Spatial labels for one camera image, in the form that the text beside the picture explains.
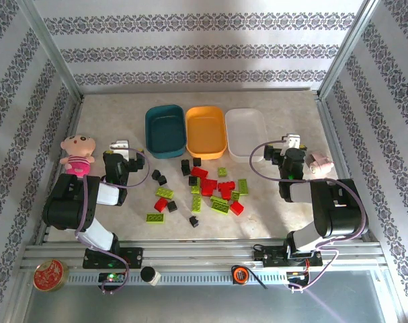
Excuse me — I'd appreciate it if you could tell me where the white plastic container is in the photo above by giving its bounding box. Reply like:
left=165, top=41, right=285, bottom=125
left=225, top=107, right=270, bottom=163

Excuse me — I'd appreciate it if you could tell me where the teal plastic container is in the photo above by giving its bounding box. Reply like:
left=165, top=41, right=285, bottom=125
left=145, top=104, right=187, bottom=159

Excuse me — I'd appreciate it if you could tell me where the small pink white toy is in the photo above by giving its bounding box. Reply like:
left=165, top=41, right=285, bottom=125
left=306, top=151, right=335, bottom=176

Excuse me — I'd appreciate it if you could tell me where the plush doll pink striped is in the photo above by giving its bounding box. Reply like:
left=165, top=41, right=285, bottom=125
left=58, top=134, right=97, bottom=179

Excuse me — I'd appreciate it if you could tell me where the red T-shaped lego piece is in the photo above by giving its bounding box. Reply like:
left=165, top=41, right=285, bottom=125
left=217, top=181, right=236, bottom=202

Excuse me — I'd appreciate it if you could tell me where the orange plastic container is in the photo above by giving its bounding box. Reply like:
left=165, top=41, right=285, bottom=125
left=185, top=106, right=228, bottom=161

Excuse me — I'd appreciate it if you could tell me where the black knob white base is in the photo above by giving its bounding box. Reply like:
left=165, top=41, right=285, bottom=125
left=139, top=265, right=163, bottom=287

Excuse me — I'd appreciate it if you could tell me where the circuit board green light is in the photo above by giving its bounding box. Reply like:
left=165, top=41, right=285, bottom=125
left=98, top=271, right=126, bottom=284

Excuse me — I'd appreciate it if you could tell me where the orange black round device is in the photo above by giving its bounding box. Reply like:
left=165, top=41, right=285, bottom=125
left=231, top=264, right=251, bottom=286

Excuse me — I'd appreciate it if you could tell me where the red gold round tin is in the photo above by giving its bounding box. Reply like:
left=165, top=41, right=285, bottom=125
left=32, top=258, right=70, bottom=293

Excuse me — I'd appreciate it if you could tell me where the perforated metal strip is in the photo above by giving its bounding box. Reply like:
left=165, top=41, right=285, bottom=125
left=67, top=270, right=290, bottom=287

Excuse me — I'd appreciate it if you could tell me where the purple cable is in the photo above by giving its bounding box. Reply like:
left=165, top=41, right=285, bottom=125
left=75, top=147, right=152, bottom=295
left=249, top=141, right=369, bottom=293

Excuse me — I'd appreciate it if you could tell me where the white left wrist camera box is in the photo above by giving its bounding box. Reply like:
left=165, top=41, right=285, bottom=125
left=108, top=139, right=130, bottom=159

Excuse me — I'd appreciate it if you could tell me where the aluminium side rail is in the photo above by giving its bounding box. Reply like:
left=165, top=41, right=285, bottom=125
left=316, top=96, right=379, bottom=245
left=34, top=96, right=85, bottom=245

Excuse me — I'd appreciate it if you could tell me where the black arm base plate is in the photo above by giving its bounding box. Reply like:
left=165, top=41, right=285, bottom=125
left=253, top=247, right=324, bottom=268
left=82, top=247, right=144, bottom=270

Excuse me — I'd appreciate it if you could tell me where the aluminium cross rail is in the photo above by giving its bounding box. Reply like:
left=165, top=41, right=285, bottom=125
left=81, top=87, right=321, bottom=97

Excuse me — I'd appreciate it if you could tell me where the aluminium rail beam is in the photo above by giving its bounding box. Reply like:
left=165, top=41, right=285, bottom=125
left=20, top=240, right=389, bottom=272

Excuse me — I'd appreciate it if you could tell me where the circuit board with wires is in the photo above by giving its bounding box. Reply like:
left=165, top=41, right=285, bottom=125
left=286, top=268, right=311, bottom=283

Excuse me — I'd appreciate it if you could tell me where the thin black cable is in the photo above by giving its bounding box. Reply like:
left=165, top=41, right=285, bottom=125
left=247, top=268, right=269, bottom=291

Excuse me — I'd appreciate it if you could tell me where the aluminium frame post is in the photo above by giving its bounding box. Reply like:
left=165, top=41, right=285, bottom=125
left=317, top=0, right=384, bottom=100
left=17, top=0, right=83, bottom=100

